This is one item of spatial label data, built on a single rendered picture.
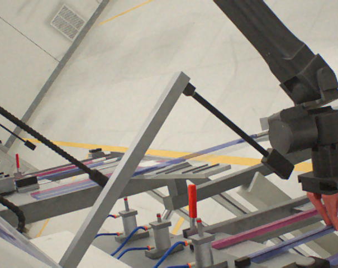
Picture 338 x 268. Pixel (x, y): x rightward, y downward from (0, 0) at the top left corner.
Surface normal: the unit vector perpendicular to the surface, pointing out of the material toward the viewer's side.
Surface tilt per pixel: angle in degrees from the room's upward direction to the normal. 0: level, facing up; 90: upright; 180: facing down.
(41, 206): 90
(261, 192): 90
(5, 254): 90
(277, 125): 44
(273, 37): 74
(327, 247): 90
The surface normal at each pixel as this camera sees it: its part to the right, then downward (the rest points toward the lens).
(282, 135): -0.89, 0.18
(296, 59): 0.35, -0.19
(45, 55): 0.47, 0.02
